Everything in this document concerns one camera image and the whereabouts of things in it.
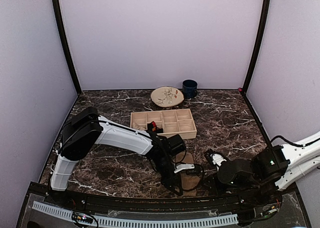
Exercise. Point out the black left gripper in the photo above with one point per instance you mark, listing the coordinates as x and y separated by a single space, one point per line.
169 182

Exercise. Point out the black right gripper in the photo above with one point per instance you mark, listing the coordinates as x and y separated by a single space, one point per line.
214 178

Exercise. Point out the black argyle sock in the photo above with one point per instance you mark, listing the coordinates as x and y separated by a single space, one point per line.
153 127

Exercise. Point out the wooden compartment tray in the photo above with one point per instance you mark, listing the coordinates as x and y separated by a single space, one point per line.
176 121

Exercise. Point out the beige striped sock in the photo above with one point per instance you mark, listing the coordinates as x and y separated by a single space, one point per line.
139 129

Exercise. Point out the tan plain sock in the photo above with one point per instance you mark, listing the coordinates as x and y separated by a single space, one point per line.
187 181

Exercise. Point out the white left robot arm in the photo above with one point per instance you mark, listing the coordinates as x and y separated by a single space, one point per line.
89 128

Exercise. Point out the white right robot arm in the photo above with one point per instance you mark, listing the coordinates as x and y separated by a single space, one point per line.
304 156

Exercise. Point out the patterned ceramic plate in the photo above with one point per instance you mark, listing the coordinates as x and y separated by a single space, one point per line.
167 96

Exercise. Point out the dark blue mug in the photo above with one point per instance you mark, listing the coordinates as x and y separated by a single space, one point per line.
189 89

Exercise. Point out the white slotted cable duct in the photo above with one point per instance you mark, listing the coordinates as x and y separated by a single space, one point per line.
83 220

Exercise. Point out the right black corner post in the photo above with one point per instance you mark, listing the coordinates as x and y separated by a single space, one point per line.
257 45

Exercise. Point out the black corner post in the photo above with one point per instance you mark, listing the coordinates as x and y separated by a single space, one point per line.
257 45
65 45

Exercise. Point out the left black corner post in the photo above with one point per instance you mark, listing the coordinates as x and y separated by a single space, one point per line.
65 45

